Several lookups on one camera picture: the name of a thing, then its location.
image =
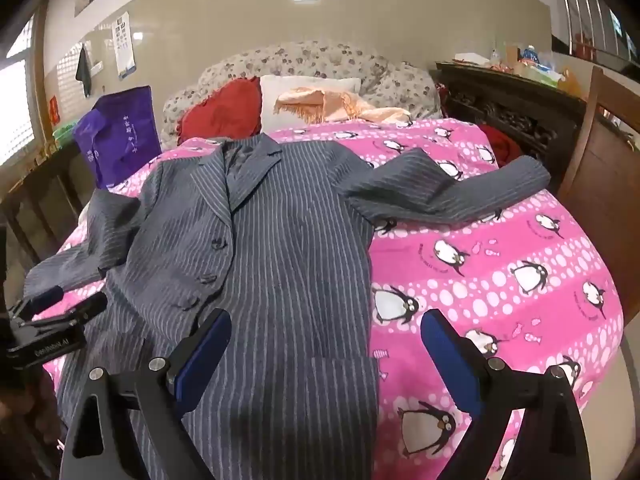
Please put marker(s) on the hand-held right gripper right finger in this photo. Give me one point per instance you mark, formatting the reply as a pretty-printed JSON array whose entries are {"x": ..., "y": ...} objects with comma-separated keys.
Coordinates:
[{"x": 450, "y": 360}]

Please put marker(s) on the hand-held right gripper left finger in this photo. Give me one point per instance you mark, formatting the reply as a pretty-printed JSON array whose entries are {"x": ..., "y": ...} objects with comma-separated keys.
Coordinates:
[{"x": 200, "y": 355}]

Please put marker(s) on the wall calendar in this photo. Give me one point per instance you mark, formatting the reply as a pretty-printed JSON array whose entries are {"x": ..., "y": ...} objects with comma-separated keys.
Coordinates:
[{"x": 125, "y": 45}]

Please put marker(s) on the grey striped suit jacket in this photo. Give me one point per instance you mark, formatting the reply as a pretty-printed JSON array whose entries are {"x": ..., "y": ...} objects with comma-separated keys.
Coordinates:
[{"x": 290, "y": 260}]

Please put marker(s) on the red wall sticker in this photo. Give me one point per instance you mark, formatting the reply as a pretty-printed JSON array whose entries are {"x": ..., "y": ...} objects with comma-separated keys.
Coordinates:
[{"x": 54, "y": 111}]

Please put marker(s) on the dark carved wooden headboard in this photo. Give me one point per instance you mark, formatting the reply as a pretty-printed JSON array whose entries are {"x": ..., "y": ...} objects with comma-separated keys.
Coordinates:
[{"x": 500, "y": 105}]

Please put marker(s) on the peach fringed scarf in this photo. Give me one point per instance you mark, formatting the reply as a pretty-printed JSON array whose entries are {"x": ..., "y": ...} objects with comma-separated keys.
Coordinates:
[{"x": 340, "y": 102}]

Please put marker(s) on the pile of household clutter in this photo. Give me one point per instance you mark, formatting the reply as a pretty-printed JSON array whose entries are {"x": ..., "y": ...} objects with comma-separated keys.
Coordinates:
[{"x": 530, "y": 62}]

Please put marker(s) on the pink penguin print blanket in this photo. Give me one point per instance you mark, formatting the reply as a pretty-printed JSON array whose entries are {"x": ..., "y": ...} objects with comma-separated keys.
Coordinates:
[{"x": 500, "y": 260}]

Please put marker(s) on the purple shopping bag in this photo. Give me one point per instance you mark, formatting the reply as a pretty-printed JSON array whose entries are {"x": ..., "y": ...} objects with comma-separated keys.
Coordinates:
[{"x": 120, "y": 135}]

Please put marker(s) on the dark wooden chair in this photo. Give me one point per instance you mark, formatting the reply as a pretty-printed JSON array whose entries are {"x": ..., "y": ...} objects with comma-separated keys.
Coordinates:
[{"x": 45, "y": 185}]

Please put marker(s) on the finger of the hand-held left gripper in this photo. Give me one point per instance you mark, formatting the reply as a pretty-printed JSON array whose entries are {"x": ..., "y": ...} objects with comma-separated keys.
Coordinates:
[
  {"x": 46, "y": 296},
  {"x": 85, "y": 305}
]

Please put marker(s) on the white pillow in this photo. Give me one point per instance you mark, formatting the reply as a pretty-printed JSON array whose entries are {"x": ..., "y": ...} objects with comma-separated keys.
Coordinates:
[{"x": 280, "y": 91}]

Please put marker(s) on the metal stair railing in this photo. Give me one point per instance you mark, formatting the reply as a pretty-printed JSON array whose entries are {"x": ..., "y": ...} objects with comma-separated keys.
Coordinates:
[{"x": 595, "y": 15}]

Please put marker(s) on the green plastic basket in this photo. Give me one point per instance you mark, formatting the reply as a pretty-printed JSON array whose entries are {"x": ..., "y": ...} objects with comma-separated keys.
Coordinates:
[{"x": 65, "y": 132}]

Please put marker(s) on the dark hanging cloth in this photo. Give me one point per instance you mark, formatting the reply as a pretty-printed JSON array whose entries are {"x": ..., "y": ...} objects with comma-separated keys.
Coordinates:
[{"x": 84, "y": 72}]

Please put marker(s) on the red cloth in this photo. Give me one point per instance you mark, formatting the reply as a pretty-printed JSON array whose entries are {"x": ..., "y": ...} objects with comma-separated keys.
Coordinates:
[{"x": 502, "y": 145}]

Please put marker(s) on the window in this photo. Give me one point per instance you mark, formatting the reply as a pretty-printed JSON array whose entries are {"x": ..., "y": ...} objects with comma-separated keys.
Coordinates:
[{"x": 17, "y": 105}]

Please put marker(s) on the brown wooden cabinet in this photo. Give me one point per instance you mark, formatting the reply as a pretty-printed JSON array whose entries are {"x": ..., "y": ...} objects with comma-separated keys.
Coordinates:
[{"x": 600, "y": 185}]

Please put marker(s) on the red pillow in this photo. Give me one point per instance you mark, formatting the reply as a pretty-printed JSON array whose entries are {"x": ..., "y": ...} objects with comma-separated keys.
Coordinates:
[{"x": 225, "y": 110}]

